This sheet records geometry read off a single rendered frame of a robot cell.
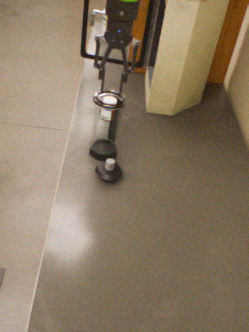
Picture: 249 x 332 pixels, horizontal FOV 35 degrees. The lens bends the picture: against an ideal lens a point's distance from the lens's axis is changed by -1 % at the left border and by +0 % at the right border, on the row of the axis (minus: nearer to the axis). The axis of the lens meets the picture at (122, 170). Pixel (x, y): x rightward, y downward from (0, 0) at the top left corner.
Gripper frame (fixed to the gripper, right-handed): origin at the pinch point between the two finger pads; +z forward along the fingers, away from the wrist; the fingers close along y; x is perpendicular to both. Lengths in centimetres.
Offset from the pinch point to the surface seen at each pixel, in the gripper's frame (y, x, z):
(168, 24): -18.0, -31.5, -9.6
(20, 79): 81, -221, 122
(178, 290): -23, 54, 28
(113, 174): -4.1, 15.5, 24.6
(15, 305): 33, 7, 122
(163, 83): -20.7, -31.6, 13.7
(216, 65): -50, -69, 19
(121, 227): -7.5, 34.5, 28.3
